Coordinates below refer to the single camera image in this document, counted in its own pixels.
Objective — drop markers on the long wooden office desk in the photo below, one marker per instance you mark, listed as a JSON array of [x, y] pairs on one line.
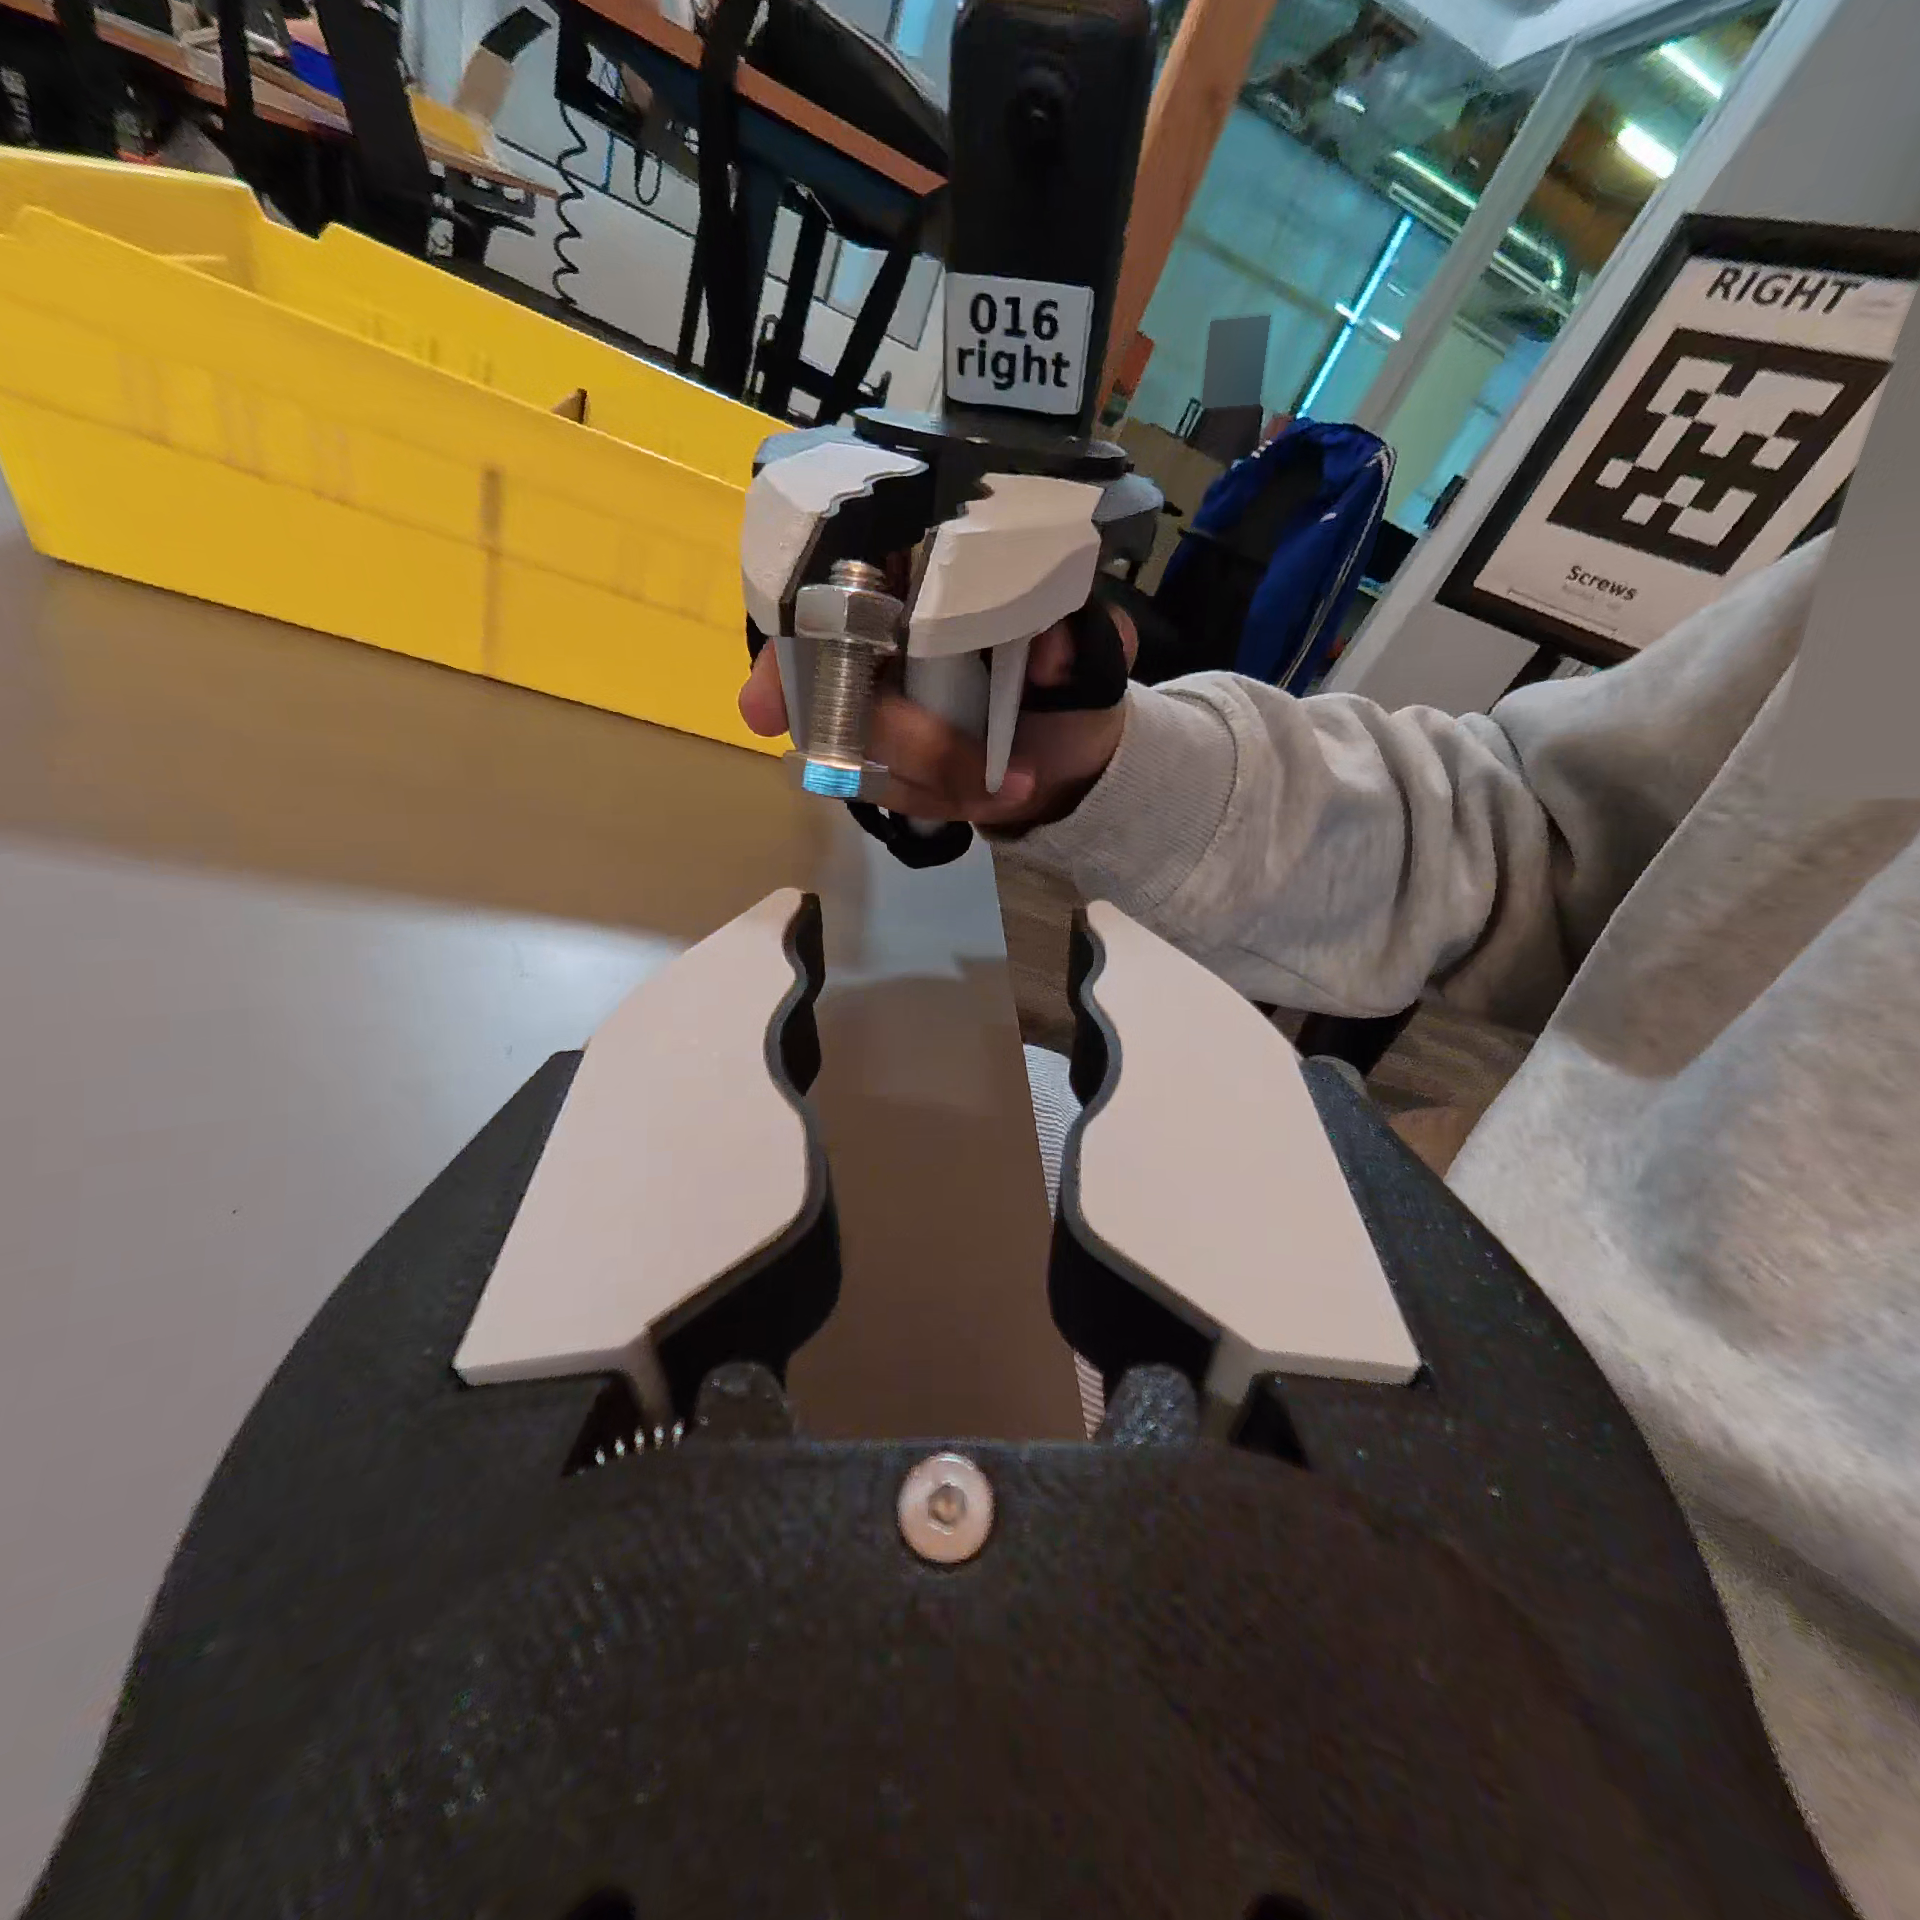
[[299, 96]]

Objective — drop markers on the black bag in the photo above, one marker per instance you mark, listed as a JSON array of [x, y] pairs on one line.
[[872, 62]]

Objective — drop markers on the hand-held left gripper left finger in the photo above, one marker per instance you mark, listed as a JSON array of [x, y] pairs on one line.
[[646, 1187]]

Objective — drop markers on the wooden post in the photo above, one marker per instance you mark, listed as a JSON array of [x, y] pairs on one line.
[[1187, 181]]

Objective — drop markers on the person's right forearm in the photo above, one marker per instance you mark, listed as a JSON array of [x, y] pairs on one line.
[[1322, 841]]

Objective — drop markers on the grey desk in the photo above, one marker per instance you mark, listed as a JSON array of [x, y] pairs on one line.
[[299, 900]]

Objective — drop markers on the yellow plastic bin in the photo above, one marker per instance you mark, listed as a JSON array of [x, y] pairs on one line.
[[299, 453]]

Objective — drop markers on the framed marker sign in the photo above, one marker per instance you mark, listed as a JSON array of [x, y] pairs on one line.
[[1713, 421]]

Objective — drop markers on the blue jacket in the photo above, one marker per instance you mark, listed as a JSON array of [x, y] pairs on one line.
[[1274, 555]]

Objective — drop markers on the steel hex bolt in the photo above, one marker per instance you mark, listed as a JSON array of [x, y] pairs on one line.
[[840, 704]]

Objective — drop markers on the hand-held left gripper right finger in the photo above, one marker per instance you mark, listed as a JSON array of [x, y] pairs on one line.
[[1229, 1199]]

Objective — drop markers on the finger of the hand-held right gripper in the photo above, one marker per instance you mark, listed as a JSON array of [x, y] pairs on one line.
[[777, 528], [1018, 578]]

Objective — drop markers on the person's grey sweatshirt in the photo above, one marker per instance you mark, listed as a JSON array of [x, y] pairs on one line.
[[1768, 1199]]

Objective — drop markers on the wooden top standing desk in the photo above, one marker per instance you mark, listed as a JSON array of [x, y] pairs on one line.
[[747, 87]]

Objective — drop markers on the person's right hand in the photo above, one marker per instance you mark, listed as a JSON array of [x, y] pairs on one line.
[[959, 775]]

